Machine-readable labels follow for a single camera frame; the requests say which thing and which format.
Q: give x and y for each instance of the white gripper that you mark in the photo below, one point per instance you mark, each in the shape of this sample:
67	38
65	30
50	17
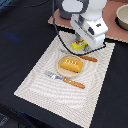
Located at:
93	32

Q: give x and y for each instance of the yellow box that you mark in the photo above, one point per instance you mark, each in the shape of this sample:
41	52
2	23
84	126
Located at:
79	44

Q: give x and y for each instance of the orange toy bread loaf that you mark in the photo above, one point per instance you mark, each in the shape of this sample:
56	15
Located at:
71	64

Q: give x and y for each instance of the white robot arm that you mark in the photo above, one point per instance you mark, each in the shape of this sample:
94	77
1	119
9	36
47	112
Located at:
86	19

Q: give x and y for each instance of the pink stove board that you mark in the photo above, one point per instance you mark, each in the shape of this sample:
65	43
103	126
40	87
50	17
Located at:
109	15

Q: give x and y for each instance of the beige bowl on stove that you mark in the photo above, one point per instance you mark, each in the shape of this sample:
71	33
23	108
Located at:
122	15

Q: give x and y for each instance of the tan round plate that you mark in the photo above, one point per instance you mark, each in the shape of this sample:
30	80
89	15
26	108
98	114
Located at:
64	72

